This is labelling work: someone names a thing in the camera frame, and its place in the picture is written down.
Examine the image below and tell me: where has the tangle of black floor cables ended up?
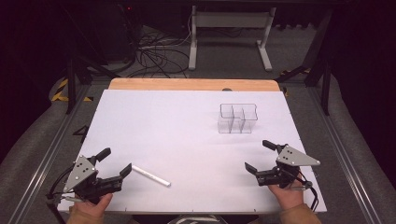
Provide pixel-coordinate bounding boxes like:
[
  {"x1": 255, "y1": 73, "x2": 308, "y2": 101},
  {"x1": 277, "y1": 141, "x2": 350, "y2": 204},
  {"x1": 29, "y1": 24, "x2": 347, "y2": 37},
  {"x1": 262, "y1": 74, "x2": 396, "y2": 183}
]
[{"x1": 124, "y1": 12, "x2": 191, "y2": 79}]

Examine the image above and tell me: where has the white board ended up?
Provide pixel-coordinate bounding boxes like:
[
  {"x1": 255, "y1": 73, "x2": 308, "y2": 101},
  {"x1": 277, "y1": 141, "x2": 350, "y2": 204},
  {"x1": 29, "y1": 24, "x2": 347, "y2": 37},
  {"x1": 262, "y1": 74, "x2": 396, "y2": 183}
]
[{"x1": 57, "y1": 89, "x2": 328, "y2": 215}]

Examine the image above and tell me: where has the yellow black hazard tape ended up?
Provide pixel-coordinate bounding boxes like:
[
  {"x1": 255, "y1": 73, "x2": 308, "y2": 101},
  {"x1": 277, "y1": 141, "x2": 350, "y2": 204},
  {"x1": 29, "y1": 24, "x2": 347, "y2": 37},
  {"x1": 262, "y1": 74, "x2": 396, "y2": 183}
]
[{"x1": 50, "y1": 77, "x2": 94, "y2": 103}]

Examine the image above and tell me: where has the white stick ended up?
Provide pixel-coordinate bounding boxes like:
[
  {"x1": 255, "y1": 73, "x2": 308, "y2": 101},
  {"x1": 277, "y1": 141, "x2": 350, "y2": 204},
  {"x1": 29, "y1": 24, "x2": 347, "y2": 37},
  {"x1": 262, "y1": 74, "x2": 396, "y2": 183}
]
[{"x1": 132, "y1": 164, "x2": 172, "y2": 188}]

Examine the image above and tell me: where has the black metal stand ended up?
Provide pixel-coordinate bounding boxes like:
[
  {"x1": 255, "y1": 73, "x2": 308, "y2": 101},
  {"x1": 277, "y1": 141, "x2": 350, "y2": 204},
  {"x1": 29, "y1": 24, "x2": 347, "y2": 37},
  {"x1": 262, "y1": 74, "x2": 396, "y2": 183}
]
[
  {"x1": 65, "y1": 55, "x2": 120, "y2": 115},
  {"x1": 275, "y1": 8, "x2": 333, "y2": 117}
]

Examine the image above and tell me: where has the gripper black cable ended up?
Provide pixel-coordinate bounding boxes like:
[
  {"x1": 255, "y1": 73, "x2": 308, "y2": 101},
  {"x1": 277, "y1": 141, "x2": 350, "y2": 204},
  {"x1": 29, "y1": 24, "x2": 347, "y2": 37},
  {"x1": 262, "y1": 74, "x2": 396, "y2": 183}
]
[
  {"x1": 46, "y1": 167, "x2": 78, "y2": 224},
  {"x1": 290, "y1": 170, "x2": 320, "y2": 213}
]

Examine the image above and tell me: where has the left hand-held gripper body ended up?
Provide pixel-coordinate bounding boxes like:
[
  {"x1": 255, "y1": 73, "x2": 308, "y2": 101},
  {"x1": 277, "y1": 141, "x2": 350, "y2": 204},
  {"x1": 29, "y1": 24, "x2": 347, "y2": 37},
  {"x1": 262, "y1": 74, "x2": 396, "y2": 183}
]
[{"x1": 63, "y1": 154, "x2": 123, "y2": 205}]

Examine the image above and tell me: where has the person's right hand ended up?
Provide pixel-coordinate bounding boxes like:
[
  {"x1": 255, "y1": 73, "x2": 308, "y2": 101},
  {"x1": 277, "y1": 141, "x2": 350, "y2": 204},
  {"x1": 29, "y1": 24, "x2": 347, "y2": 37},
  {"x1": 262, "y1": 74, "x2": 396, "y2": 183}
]
[{"x1": 268, "y1": 185, "x2": 304, "y2": 212}]

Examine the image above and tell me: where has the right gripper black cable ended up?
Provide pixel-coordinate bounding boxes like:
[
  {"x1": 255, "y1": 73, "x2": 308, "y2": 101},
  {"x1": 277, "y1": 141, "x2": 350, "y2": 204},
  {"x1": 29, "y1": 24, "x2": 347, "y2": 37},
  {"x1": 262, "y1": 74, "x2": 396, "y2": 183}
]
[{"x1": 290, "y1": 170, "x2": 320, "y2": 213}]

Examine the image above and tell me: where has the black triangular bracket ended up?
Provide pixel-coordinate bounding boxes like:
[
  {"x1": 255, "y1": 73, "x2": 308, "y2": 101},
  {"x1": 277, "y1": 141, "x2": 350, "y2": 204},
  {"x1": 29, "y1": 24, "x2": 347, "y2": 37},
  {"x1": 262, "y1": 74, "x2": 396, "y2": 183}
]
[{"x1": 72, "y1": 124, "x2": 91, "y2": 145}]

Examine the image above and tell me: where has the person's left hand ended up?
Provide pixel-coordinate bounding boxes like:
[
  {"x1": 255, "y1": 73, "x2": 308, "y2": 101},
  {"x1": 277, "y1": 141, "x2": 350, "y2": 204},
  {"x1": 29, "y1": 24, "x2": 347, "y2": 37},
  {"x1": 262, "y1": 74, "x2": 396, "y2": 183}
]
[{"x1": 72, "y1": 192, "x2": 114, "y2": 218}]

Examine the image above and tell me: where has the aluminium floor rail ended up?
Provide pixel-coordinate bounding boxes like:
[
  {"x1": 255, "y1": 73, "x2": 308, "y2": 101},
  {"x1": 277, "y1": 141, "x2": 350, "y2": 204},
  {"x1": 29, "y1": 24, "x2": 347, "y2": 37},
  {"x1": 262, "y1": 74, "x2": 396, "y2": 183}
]
[
  {"x1": 7, "y1": 84, "x2": 92, "y2": 224},
  {"x1": 306, "y1": 85, "x2": 387, "y2": 224}
]

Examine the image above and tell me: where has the clear acrylic organizer box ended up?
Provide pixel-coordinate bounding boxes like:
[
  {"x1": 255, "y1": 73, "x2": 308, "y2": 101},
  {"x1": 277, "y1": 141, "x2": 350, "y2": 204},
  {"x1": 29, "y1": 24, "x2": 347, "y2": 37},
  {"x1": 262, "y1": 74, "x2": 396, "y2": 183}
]
[{"x1": 217, "y1": 103, "x2": 259, "y2": 134}]

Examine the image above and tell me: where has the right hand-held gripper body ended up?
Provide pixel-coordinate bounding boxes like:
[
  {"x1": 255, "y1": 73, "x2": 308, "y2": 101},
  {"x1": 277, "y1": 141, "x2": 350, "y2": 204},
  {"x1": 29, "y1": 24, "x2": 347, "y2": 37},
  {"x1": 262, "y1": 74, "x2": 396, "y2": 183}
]
[{"x1": 255, "y1": 145, "x2": 321, "y2": 189}]

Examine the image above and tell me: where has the white metal desk frame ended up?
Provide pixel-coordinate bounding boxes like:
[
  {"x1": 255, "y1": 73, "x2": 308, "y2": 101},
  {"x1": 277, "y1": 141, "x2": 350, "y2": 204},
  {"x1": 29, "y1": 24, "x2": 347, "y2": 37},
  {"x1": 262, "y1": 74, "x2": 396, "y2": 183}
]
[{"x1": 188, "y1": 5, "x2": 277, "y2": 72}]

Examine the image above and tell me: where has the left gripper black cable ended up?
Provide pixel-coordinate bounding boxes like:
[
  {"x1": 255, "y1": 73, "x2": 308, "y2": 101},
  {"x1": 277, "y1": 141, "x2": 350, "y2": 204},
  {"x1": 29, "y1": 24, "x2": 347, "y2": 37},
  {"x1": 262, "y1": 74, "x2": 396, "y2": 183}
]
[{"x1": 46, "y1": 167, "x2": 78, "y2": 224}]

